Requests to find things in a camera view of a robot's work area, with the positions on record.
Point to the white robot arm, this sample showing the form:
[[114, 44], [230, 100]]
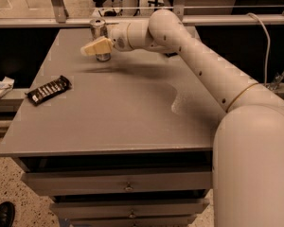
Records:
[[248, 150]]

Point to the black snack bar wrapper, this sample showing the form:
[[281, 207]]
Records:
[[49, 90]]

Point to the black leather shoe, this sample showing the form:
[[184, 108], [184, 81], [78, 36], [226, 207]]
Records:
[[7, 214]]

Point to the silver blue Red Bull can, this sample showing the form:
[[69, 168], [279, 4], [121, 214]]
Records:
[[98, 29]]

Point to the grey drawer cabinet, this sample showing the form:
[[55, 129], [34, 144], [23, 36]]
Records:
[[128, 145]]

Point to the white folded cloth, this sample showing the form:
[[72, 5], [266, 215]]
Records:
[[6, 85]]

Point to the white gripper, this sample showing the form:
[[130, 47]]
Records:
[[119, 37]]

